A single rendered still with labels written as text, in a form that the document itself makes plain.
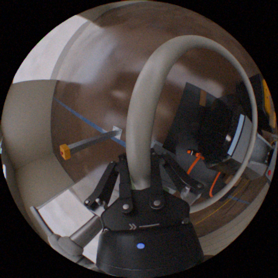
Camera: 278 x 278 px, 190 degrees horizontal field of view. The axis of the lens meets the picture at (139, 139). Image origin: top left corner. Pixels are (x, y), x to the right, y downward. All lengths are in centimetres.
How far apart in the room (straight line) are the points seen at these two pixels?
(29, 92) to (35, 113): 133
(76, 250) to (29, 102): 569
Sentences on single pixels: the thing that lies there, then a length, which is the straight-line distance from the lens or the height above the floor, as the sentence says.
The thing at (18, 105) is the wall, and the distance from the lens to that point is 587.
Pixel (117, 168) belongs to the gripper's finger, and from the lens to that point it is 16.
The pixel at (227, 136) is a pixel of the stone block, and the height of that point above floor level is 76.
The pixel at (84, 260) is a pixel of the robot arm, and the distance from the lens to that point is 60.
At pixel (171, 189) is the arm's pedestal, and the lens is 82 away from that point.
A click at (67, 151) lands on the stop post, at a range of 99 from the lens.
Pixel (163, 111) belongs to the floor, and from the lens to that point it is 138.
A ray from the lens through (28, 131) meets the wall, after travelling 624.
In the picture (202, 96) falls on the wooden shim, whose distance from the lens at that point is 147.
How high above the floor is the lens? 137
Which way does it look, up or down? 65 degrees down
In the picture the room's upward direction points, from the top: 125 degrees counter-clockwise
